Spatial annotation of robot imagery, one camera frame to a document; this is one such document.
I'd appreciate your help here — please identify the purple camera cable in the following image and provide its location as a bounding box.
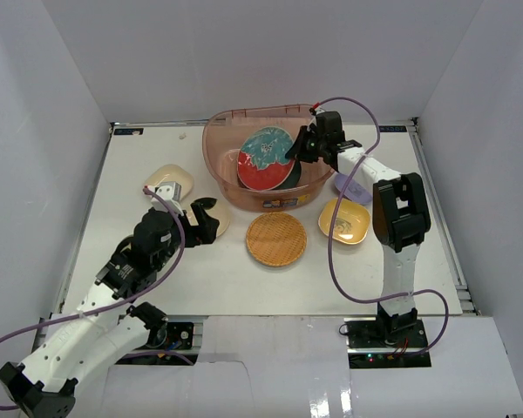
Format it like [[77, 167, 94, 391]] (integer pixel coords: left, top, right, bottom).
[[311, 96, 450, 358], [0, 185, 197, 411]]

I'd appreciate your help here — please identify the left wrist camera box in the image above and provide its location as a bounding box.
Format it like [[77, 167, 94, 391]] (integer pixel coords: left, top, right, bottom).
[[148, 181, 184, 215]]

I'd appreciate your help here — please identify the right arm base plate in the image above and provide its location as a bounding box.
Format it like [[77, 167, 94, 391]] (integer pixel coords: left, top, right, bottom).
[[338, 319, 428, 354]]

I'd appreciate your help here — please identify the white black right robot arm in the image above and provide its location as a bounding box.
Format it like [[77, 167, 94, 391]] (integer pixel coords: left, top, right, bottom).
[[286, 105, 431, 347]]

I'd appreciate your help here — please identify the dark teal round plate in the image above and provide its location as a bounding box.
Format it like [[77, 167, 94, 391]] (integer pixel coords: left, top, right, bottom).
[[237, 158, 304, 192]]

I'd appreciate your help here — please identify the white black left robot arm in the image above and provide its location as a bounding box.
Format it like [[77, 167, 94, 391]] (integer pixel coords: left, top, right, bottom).
[[0, 202, 219, 417]]

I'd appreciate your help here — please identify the cream square dish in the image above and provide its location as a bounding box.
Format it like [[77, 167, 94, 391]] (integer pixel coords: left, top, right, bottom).
[[145, 164, 194, 199]]

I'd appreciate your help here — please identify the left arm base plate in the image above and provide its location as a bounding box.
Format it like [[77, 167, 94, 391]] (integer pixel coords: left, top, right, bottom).
[[117, 321, 198, 366]]

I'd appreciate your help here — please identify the round woven bamboo plate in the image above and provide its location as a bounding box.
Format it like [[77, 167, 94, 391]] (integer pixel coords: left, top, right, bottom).
[[246, 212, 308, 267]]

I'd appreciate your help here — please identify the red and teal plate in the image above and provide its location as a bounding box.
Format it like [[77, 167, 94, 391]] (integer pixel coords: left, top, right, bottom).
[[237, 126, 295, 191]]

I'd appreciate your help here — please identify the cream round plate black mark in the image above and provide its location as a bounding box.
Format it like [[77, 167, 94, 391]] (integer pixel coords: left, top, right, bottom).
[[193, 197, 231, 238]]

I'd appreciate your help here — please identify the pink translucent plastic bin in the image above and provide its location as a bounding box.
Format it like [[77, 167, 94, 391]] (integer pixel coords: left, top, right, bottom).
[[202, 104, 333, 212]]

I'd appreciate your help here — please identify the yellow square dish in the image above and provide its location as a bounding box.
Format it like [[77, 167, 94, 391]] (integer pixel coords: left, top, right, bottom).
[[318, 198, 370, 246]]

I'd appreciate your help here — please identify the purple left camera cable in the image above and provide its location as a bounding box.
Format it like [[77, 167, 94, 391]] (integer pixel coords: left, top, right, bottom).
[[0, 185, 197, 411]]

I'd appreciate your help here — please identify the purple square dish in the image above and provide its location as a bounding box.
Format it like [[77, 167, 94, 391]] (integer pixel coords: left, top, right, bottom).
[[334, 173, 372, 206]]

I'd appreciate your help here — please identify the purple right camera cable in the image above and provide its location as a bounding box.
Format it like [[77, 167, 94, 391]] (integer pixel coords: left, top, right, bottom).
[[311, 96, 450, 358]]

